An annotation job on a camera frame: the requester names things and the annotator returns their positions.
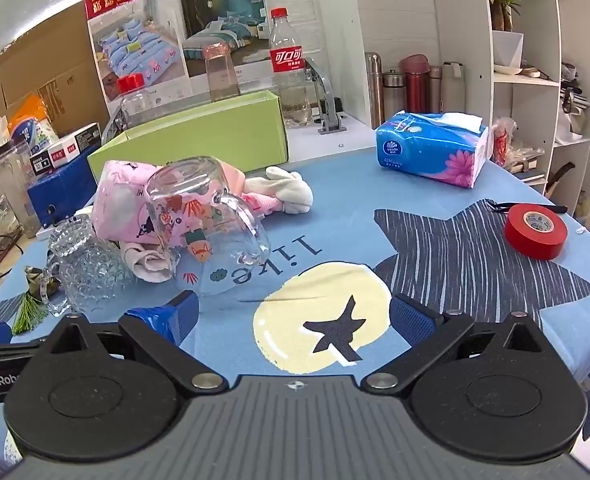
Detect short silver thermos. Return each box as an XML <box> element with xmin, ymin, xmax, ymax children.
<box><xmin>382</xmin><ymin>70</ymin><xmax>407</xmax><ymax>119</ymax></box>

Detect red capped clear jar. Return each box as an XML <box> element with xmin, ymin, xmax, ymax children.
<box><xmin>116</xmin><ymin>73</ymin><xmax>152</xmax><ymax>129</ymax></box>

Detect pink printed cloth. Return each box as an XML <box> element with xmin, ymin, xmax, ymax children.
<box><xmin>91</xmin><ymin>159</ymin><xmax>248</xmax><ymax>261</ymax></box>

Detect metal clamp bracket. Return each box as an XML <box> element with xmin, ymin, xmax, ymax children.
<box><xmin>302</xmin><ymin>56</ymin><xmax>349</xmax><ymax>134</ymax></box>

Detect blue printed tablecloth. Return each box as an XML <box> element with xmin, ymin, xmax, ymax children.
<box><xmin>0</xmin><ymin>151</ymin><xmax>590</xmax><ymax>463</ymax></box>

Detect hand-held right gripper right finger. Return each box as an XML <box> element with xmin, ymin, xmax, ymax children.
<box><xmin>362</xmin><ymin>294</ymin><xmax>546</xmax><ymax>393</ymax></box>

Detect potted plant in white pot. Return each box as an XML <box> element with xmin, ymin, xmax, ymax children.
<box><xmin>482</xmin><ymin>0</ymin><xmax>526</xmax><ymax>75</ymax></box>

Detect beige thermos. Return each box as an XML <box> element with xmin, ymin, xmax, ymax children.
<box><xmin>441</xmin><ymin>62</ymin><xmax>466</xmax><ymax>114</ymax></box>

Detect red thermos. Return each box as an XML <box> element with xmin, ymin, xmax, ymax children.
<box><xmin>399</xmin><ymin>54</ymin><xmax>430</xmax><ymax>114</ymax></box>

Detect green cardboard box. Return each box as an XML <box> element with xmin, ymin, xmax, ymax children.
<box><xmin>88</xmin><ymin>91</ymin><xmax>290</xmax><ymax>182</ymax></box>

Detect brown cardboard box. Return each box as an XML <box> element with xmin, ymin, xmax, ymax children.
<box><xmin>0</xmin><ymin>4</ymin><xmax>112</xmax><ymax>166</ymax></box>

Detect clear plastic container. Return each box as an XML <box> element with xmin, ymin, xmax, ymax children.
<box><xmin>0</xmin><ymin>139</ymin><xmax>43</xmax><ymax>239</ymax></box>

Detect slim white thermos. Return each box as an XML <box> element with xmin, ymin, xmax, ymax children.
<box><xmin>428</xmin><ymin>65</ymin><xmax>443</xmax><ymax>113</ymax></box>

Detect textured clear glass cup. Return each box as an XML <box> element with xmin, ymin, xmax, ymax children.
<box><xmin>40</xmin><ymin>214</ymin><xmax>138</xmax><ymax>317</ymax></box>

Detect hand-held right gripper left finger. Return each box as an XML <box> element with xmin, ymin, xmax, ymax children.
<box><xmin>50</xmin><ymin>290</ymin><xmax>229</xmax><ymax>395</ymax></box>

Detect tall silver thermos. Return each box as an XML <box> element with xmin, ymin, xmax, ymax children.
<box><xmin>364</xmin><ymin>52</ymin><xmax>384</xmax><ymax>129</ymax></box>

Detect green tassel ornament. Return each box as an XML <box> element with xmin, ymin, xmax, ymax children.
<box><xmin>11</xmin><ymin>265</ymin><xmax>58</xmax><ymax>336</ymax></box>

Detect white and black box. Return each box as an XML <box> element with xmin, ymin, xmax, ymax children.
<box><xmin>29</xmin><ymin>122</ymin><xmax>102</xmax><ymax>177</ymax></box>

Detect red label cola bottle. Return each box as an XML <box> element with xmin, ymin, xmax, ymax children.
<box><xmin>268</xmin><ymin>8</ymin><xmax>312</xmax><ymax>129</ymax></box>

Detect red tape roll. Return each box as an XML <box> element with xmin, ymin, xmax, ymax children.
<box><xmin>504</xmin><ymin>203</ymin><xmax>568</xmax><ymax>261</ymax></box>

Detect red packet in clear bag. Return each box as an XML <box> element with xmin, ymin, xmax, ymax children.
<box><xmin>491</xmin><ymin>117</ymin><xmax>519</xmax><ymax>167</ymax></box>

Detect clear printed glass mug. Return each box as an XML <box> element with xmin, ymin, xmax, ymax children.
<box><xmin>144</xmin><ymin>156</ymin><xmax>272</xmax><ymax>297</ymax></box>

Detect wall poster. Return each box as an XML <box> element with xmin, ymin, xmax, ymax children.
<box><xmin>79</xmin><ymin>0</ymin><xmax>272</xmax><ymax>107</ymax></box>

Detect white shelf unit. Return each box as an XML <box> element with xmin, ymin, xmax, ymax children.
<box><xmin>429</xmin><ymin>0</ymin><xmax>590</xmax><ymax>246</ymax></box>

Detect black tweezers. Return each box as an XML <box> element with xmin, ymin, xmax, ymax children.
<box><xmin>486</xmin><ymin>201</ymin><xmax>568</xmax><ymax>215</ymax></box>

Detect pink clear plastic bottle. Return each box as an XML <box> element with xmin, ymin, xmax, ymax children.
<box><xmin>202</xmin><ymin>43</ymin><xmax>241</xmax><ymax>104</ymax></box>

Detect orange and blue tissue pack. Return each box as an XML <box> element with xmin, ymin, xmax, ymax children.
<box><xmin>6</xmin><ymin>94</ymin><xmax>60</xmax><ymax>157</ymax></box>

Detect blue box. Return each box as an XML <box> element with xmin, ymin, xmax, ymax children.
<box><xmin>26</xmin><ymin>151</ymin><xmax>102</xmax><ymax>229</ymax></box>

